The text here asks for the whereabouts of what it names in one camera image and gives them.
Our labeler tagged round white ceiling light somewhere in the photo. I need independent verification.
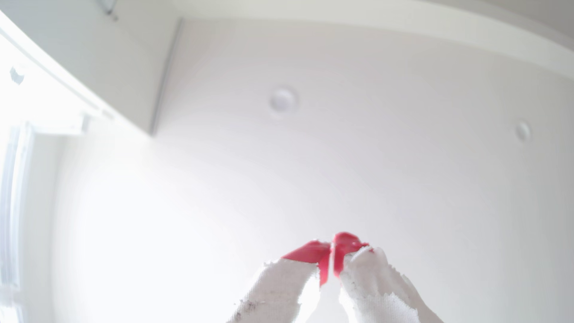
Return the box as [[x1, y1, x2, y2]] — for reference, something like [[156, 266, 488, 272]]
[[268, 85, 299, 115], [513, 120, 533, 144]]

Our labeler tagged white curtain rail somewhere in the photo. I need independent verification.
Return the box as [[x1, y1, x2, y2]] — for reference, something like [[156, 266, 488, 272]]
[[0, 11, 116, 136]]

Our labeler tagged white cloth-wrapped gripper finger with red tip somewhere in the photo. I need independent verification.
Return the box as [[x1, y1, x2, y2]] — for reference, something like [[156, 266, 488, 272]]
[[333, 231, 445, 323], [228, 240, 332, 323]]

